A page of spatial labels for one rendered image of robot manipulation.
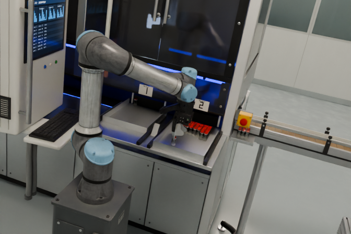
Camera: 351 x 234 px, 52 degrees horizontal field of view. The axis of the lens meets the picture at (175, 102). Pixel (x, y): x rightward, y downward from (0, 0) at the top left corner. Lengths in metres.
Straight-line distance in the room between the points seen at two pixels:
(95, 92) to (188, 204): 1.13
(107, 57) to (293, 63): 5.49
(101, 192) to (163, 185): 0.87
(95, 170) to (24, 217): 1.35
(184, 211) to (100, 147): 1.06
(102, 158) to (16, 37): 0.72
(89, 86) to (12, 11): 0.54
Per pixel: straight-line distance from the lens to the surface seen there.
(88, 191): 1.52
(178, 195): 2.33
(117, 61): 1.32
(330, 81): 6.70
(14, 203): 2.87
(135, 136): 1.88
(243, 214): 2.48
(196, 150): 1.84
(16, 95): 1.91
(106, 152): 1.44
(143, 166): 2.33
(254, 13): 1.91
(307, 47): 6.57
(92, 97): 1.48
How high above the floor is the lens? 1.71
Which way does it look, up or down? 20 degrees down
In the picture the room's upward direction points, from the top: 10 degrees clockwise
